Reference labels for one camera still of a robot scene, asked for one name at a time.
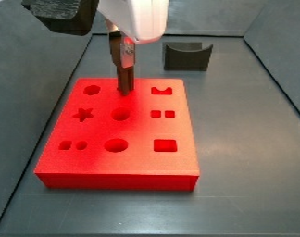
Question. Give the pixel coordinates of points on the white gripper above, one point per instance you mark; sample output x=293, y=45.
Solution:
x=133, y=20

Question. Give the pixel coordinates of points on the brown three prong object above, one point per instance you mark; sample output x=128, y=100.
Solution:
x=125, y=80

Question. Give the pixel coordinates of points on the dark grey curved block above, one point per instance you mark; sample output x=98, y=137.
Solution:
x=186, y=56

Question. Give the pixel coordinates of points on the red foam shape board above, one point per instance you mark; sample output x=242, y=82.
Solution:
x=122, y=142

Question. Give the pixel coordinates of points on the black camera box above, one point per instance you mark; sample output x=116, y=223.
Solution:
x=63, y=16

